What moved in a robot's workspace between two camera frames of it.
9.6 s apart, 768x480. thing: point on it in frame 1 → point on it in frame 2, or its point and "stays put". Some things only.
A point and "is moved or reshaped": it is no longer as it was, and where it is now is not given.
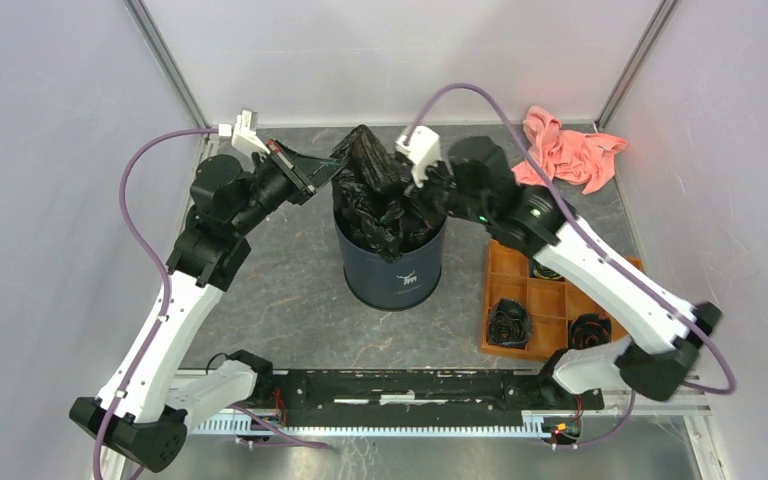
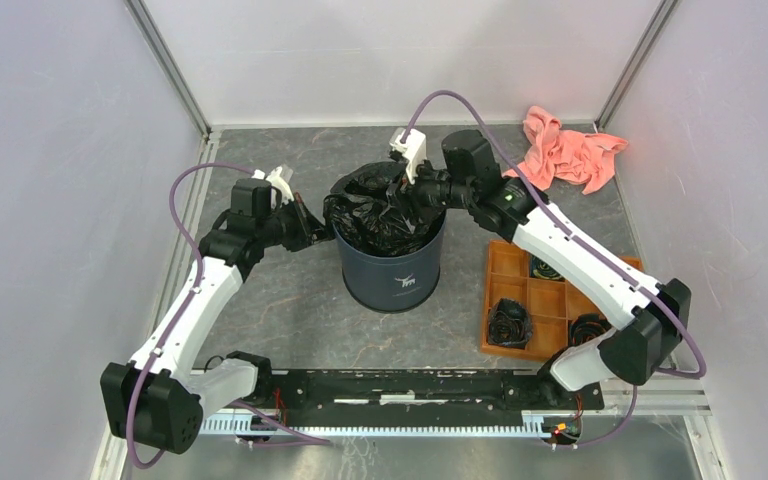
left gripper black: [322, 170] → [308, 225]
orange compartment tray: [551, 301] stays put
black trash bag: [377, 197] is moved or reshaped
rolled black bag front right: [588, 330] stays put
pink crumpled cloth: [568, 156] stays put
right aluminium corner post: [614, 98] stays put
